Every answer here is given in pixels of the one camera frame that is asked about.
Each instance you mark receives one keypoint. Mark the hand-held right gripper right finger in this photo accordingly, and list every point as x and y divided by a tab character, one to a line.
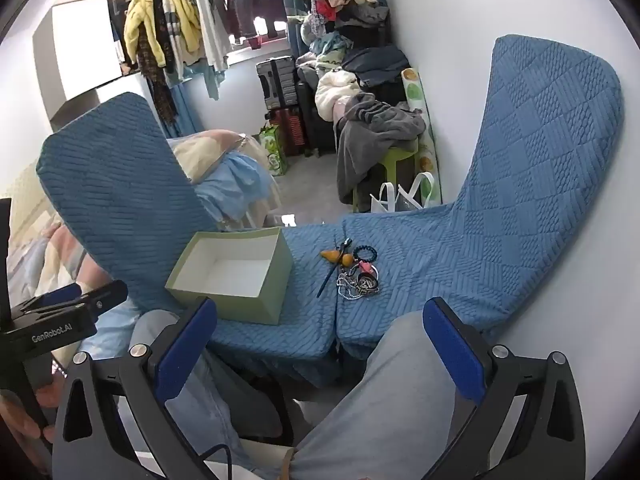
455	355

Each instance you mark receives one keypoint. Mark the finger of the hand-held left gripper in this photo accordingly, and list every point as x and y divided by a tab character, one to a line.
55	295
107	294

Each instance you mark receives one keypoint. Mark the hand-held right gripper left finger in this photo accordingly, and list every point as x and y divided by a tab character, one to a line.
185	355

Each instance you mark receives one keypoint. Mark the green cardboard box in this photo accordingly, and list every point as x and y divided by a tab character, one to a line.
235	305

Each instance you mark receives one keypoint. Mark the orange gourd pendant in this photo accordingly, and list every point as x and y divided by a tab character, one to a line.
331	256

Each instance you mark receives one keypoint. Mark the person's left hand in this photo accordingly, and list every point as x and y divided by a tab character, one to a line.
47	394

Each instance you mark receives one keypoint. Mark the patterned bed blanket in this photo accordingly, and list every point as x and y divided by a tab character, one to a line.
45	245

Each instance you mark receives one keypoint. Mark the person's grey trouser leg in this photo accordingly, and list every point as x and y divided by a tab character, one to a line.
390	400
210	410

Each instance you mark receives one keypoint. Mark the pink ornament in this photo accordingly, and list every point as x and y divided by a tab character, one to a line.
365	266

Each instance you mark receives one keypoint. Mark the white tote bag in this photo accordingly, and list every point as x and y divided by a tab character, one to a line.
402	202

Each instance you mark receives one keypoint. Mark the cream blanket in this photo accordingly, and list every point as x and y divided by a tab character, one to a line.
200	152

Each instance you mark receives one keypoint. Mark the light blue quilt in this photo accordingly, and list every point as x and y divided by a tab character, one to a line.
235	180

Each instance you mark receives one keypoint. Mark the blue textured sofa cover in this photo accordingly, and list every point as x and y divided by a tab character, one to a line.
525	185

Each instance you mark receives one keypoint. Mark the green stool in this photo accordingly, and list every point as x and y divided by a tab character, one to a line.
395	157

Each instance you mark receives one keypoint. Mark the dark patterned scarf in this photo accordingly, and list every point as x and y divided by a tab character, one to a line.
157	85

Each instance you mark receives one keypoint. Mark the red suitcase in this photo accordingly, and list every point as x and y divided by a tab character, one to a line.
287	132

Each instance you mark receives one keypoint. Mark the grey blanket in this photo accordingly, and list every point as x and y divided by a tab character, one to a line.
360	130

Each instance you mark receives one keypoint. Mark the white cabinet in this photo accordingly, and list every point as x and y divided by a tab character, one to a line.
80	45

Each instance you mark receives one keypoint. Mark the black smooth suitcase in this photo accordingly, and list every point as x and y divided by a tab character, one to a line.
317	130

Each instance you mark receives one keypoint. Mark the rolled mat with green dots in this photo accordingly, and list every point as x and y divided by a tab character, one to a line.
415	95

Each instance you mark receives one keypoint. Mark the black ribbed suitcase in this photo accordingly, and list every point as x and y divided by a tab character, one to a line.
275	82

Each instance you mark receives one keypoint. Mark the white shirt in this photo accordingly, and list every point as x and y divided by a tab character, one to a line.
212	25

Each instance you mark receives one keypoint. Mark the cream yellow sweater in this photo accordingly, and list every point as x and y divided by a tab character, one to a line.
185	15

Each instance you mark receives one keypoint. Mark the pile of clothes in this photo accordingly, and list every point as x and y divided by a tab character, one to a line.
365	60

